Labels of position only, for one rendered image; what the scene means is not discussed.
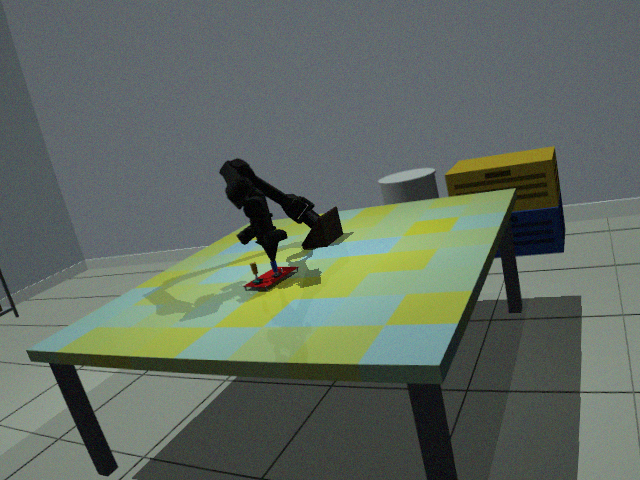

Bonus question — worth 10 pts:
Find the red circuit board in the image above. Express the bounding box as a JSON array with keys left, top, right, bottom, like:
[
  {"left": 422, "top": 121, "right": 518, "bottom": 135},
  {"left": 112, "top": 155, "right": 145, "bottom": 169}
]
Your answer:
[{"left": 242, "top": 260, "right": 299, "bottom": 292}]

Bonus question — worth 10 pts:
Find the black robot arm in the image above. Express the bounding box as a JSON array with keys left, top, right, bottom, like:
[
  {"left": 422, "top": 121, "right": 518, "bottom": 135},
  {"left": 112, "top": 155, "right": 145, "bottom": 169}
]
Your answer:
[{"left": 219, "top": 159, "right": 320, "bottom": 245}]

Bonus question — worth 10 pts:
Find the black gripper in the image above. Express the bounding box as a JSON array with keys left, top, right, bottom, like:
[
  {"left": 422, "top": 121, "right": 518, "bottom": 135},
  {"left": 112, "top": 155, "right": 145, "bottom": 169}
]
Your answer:
[{"left": 249, "top": 210, "right": 288, "bottom": 262}]

